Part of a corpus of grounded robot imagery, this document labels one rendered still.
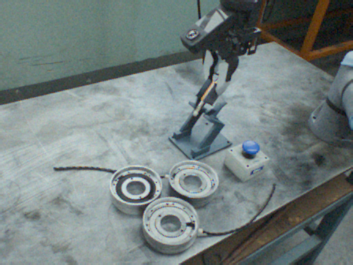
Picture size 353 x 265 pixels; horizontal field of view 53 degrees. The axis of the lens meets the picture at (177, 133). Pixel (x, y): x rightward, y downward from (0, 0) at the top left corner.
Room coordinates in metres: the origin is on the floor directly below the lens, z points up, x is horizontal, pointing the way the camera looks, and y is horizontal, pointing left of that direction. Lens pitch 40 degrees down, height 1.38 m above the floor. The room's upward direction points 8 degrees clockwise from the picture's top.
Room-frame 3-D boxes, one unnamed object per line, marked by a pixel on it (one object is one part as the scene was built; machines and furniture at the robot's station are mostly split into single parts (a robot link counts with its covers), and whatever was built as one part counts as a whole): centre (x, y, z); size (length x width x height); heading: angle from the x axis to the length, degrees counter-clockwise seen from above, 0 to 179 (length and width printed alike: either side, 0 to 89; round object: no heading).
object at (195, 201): (0.51, -0.05, 0.82); 0.10 x 0.10 x 0.04
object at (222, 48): (0.70, -0.09, 1.10); 0.09 x 0.08 x 0.12; 132
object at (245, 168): (0.61, -0.17, 0.82); 0.08 x 0.07 x 0.05; 129
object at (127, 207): (0.47, 0.07, 0.82); 0.10 x 0.10 x 0.04
